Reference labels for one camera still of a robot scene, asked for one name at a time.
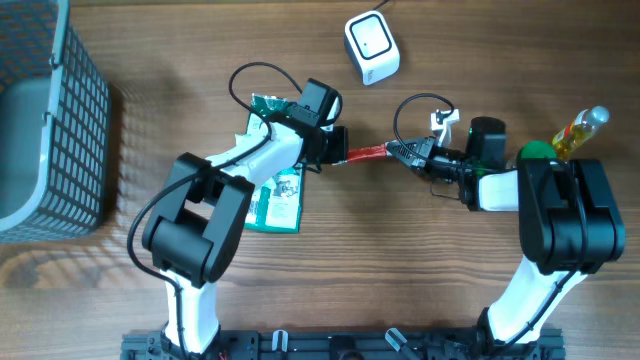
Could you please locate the red white stick sachet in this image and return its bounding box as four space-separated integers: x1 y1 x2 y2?
333 143 391 166

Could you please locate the green gloves package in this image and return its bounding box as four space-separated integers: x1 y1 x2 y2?
236 93 304 233

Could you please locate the green white round can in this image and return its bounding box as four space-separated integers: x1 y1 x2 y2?
516 140 557 161

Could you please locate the yellow liquid glass bottle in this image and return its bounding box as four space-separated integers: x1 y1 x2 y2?
551 106 610 161

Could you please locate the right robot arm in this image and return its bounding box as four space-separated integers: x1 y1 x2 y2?
386 113 626 354

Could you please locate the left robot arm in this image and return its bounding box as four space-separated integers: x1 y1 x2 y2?
141 79 347 359

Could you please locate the white barcode scanner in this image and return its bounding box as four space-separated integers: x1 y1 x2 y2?
344 10 400 86

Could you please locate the grey plastic mesh basket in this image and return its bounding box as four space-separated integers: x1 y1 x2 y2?
1 0 111 244

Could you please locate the black left camera cable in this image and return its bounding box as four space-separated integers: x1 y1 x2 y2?
125 61 346 356

